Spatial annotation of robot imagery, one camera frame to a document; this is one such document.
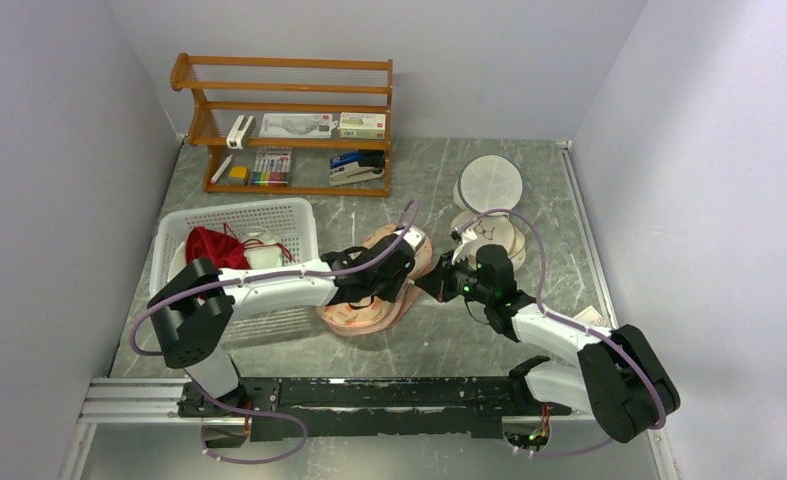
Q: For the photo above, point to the blue black stapler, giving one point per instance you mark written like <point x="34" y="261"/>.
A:
<point x="356" y="166"/>

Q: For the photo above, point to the white handheld device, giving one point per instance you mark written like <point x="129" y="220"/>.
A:
<point x="241" y="130"/>

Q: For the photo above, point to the small white red box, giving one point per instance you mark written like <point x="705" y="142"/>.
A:
<point x="590" y="316"/>

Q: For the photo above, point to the beige round laundry bag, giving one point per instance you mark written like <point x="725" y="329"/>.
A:
<point x="497" y="230"/>

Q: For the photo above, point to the white plastic basket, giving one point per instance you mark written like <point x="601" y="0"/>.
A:
<point x="291" y="219"/>

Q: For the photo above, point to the white marker pen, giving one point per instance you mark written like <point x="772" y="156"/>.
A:
<point x="221" y="169"/>

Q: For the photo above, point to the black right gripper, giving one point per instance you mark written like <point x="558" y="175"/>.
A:
<point x="438" y="282"/>

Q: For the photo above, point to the orange wooden shelf rack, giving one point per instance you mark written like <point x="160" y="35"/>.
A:
<point x="223" y="87"/>

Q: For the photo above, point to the coloured marker pen set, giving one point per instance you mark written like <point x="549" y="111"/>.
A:
<point x="272" y="167"/>

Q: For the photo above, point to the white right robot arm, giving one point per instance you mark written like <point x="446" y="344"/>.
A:
<point x="613" y="375"/>

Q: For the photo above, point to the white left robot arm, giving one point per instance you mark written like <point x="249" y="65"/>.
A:
<point x="190" y="314"/>

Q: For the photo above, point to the white round mesh laundry bag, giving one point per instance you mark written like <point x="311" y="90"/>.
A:
<point x="488" y="182"/>

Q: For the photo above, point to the white green box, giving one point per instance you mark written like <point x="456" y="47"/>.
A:
<point x="362" y="125"/>

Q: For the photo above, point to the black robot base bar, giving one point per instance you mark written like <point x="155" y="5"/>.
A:
<point x="279" y="408"/>

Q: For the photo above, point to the clear plastic package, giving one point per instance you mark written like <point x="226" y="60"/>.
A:
<point x="297" y="125"/>

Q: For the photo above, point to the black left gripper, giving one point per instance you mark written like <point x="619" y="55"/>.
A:
<point x="392" y="293"/>

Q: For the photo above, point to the floral peach laundry bag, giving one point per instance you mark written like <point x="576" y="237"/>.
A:
<point x="374" y="315"/>

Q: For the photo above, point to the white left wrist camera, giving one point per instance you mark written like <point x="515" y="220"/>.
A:
<point x="415" y="238"/>

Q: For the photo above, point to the yellow sticky note block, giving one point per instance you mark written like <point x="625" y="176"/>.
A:
<point x="238" y="175"/>

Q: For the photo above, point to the red bra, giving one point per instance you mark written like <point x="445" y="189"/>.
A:
<point x="217" y="246"/>

